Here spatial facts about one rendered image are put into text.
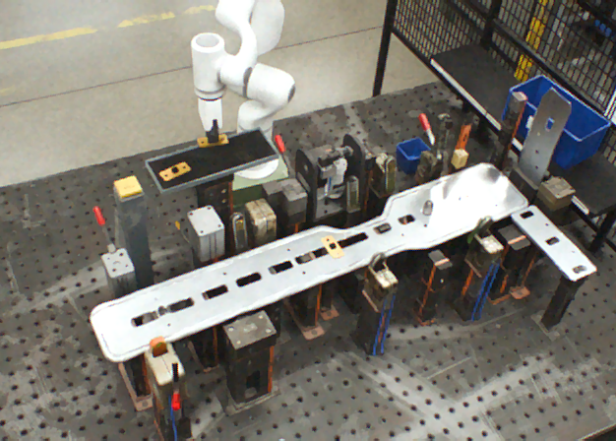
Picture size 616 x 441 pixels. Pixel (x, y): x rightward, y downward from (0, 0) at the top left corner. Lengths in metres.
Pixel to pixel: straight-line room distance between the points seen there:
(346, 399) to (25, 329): 1.01
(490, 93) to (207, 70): 1.21
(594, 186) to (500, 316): 0.51
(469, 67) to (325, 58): 1.83
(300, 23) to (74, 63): 1.41
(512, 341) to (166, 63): 2.80
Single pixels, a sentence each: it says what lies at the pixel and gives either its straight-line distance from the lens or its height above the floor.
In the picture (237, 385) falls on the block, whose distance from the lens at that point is 2.13.
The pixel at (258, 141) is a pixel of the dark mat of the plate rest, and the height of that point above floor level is 1.16.
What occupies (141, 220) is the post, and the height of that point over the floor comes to 1.04.
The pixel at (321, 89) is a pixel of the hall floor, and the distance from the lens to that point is 4.39.
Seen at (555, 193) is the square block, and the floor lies 1.06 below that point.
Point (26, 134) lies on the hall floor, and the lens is 4.20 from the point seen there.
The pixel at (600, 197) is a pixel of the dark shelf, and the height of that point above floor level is 1.03.
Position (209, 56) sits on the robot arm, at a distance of 1.96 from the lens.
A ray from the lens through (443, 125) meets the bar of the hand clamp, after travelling 2.39.
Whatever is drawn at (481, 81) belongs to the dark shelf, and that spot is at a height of 1.03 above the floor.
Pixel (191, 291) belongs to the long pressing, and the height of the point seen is 1.00.
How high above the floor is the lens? 2.69
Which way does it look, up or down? 48 degrees down
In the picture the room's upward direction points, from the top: 5 degrees clockwise
